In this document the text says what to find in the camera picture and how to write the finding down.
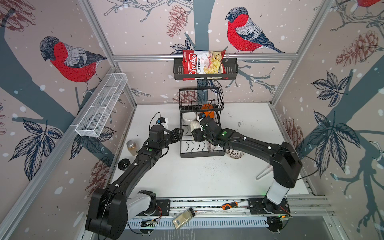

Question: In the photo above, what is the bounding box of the striped patterned bowl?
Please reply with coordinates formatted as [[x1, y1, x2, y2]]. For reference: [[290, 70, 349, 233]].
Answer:
[[207, 143, 217, 152]]

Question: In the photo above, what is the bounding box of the orange glass bowl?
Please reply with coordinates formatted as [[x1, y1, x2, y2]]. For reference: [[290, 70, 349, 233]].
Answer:
[[201, 104, 215, 119]]

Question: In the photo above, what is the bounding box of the white ceramic bowl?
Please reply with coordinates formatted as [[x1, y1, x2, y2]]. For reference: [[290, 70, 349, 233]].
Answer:
[[182, 112, 197, 126]]

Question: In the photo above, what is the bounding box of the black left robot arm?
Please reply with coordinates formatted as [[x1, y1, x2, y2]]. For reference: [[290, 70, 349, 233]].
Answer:
[[86, 125, 184, 240]]

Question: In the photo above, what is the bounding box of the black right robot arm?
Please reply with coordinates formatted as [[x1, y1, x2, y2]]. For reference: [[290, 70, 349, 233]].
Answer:
[[190, 118, 303, 205]]

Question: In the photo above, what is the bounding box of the white bowl with brown pattern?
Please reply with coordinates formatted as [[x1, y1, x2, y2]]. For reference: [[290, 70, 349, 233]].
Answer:
[[226, 149, 245, 159]]

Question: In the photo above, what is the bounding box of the small jar with brown contents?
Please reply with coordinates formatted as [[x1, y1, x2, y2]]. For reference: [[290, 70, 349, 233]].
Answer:
[[127, 140, 139, 156]]

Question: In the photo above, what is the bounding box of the red cassava chips bag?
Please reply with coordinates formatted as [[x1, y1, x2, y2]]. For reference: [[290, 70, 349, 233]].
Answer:
[[183, 50, 226, 75]]

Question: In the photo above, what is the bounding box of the beige electronic box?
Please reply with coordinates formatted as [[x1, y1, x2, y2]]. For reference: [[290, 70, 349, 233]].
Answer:
[[172, 208, 196, 230]]

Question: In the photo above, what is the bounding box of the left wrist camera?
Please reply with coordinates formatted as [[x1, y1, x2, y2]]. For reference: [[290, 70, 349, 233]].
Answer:
[[157, 117, 169, 129]]

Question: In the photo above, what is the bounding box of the black wire dish rack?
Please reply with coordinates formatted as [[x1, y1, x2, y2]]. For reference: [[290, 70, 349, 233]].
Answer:
[[177, 87, 225, 158]]

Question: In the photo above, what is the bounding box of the black wall basket shelf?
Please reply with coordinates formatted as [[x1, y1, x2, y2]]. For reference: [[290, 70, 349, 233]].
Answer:
[[174, 58, 239, 81]]

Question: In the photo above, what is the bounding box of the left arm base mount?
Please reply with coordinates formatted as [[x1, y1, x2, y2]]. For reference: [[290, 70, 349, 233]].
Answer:
[[127, 190, 171, 219]]

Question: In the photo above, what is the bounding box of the orange handled screwdriver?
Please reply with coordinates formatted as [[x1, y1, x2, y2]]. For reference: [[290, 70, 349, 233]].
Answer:
[[222, 202, 238, 211]]

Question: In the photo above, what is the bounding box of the white wire wall shelf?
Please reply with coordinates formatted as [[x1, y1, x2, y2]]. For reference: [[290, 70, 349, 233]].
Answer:
[[75, 73, 128, 137]]

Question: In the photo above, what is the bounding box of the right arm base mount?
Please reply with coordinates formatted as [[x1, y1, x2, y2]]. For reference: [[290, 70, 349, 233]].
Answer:
[[248, 196, 292, 233]]

